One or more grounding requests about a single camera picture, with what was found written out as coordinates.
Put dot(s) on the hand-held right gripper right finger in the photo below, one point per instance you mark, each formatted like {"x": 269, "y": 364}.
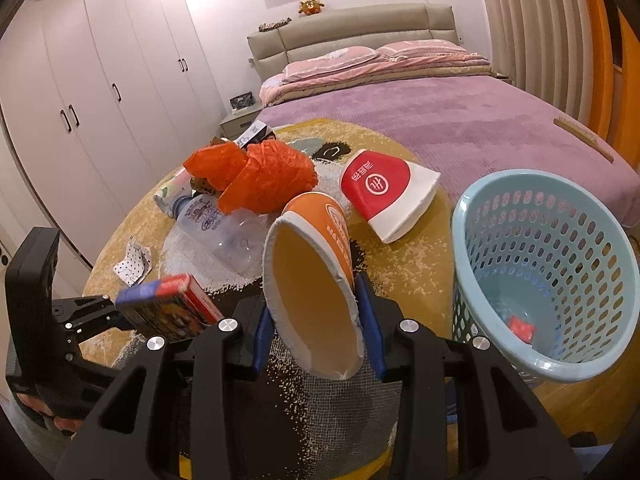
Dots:
{"x": 372, "y": 330}

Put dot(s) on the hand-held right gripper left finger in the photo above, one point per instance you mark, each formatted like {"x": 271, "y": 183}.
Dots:
{"x": 261, "y": 340}

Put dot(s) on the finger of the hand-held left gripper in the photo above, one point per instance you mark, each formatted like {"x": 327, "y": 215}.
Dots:
{"x": 85, "y": 310}

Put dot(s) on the orange paper cup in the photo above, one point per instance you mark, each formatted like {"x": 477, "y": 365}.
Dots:
{"x": 310, "y": 300}

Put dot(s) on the red blue card box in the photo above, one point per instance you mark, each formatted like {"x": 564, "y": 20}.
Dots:
{"x": 170, "y": 305}

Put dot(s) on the clear plastic bottle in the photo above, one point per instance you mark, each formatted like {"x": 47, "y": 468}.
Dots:
{"x": 210, "y": 220}

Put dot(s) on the red white paper cup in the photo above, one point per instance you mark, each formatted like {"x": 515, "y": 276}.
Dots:
{"x": 380, "y": 185}

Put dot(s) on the light blue plastic basket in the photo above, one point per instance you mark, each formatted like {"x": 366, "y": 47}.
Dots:
{"x": 500, "y": 260}

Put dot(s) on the polka dot paper scrap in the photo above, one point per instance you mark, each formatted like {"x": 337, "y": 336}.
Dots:
{"x": 131, "y": 265}

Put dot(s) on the round yellow plush rug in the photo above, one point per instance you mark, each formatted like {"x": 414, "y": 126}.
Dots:
{"x": 415, "y": 270}

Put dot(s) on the small white green bottle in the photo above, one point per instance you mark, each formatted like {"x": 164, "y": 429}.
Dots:
{"x": 170, "y": 192}

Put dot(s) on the small red wrapper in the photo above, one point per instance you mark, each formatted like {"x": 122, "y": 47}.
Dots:
{"x": 522, "y": 330}

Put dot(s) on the brown patterned wrapper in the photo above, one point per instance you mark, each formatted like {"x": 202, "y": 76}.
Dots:
{"x": 202, "y": 186}

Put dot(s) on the orange plastic bag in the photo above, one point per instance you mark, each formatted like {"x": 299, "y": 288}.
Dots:
{"x": 260, "y": 175}

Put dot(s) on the beige nightstand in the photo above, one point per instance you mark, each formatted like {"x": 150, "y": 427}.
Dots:
{"x": 502, "y": 79}
{"x": 240, "y": 117}

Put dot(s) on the white wardrobe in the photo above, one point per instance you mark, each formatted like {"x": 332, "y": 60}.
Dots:
{"x": 100, "y": 60}

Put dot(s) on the bed with purple cover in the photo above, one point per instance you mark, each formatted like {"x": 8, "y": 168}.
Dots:
{"x": 450, "y": 110}

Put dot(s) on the black patterned box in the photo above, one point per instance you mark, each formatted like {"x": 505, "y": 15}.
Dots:
{"x": 242, "y": 100}

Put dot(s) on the pink folded quilt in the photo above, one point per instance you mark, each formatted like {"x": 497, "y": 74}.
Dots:
{"x": 400, "y": 67}

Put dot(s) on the pink pillow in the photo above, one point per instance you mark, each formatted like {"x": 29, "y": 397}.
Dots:
{"x": 420, "y": 49}
{"x": 330, "y": 60}

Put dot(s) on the wooden brush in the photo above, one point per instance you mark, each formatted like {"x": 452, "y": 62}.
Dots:
{"x": 580, "y": 135}

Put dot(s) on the beige upholstered headboard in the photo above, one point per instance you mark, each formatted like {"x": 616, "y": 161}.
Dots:
{"x": 350, "y": 25}

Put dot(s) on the leopard print pouch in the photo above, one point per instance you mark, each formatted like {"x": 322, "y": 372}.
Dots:
{"x": 275, "y": 24}

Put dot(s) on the brown plush toy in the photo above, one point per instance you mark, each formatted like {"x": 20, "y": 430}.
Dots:
{"x": 311, "y": 7}

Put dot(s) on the beige pleated curtain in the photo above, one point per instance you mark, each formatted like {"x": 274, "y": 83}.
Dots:
{"x": 525, "y": 35}

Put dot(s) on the orange window frame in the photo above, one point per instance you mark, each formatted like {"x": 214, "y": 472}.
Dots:
{"x": 600, "y": 60}

